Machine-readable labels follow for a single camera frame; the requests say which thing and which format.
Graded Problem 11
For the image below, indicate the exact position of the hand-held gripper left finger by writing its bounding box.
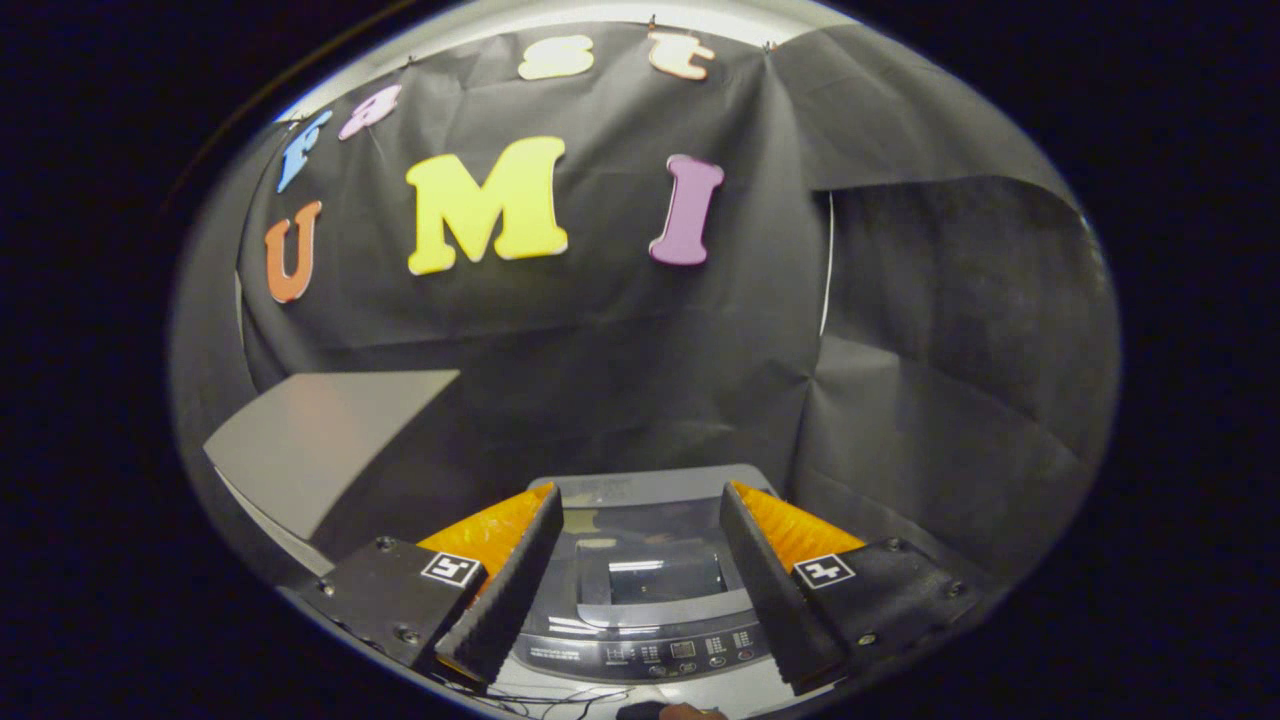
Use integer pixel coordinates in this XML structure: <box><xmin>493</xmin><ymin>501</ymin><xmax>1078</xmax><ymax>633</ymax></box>
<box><xmin>280</xmin><ymin>483</ymin><xmax>566</xmax><ymax>693</ymax></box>

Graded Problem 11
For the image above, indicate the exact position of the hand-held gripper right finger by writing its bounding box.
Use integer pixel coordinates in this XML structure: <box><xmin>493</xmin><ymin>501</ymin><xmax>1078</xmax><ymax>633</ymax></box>
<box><xmin>720</xmin><ymin>480</ymin><xmax>986</xmax><ymax>696</ymax></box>

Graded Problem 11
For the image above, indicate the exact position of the dark washing machine lid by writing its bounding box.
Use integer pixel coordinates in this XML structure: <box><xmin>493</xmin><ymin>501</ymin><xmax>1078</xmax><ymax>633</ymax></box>
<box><xmin>548</xmin><ymin>495</ymin><xmax>761</xmax><ymax>629</ymax></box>

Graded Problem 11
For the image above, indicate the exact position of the grey washing machine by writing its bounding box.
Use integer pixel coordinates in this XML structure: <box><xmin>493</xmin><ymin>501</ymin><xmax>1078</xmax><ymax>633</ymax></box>
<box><xmin>510</xmin><ymin>463</ymin><xmax>791</xmax><ymax>691</ymax></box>

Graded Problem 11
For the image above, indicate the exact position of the grey cabinet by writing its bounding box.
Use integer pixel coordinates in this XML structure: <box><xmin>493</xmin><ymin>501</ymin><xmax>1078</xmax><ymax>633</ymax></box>
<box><xmin>203</xmin><ymin>370</ymin><xmax>536</xmax><ymax>601</ymax></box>

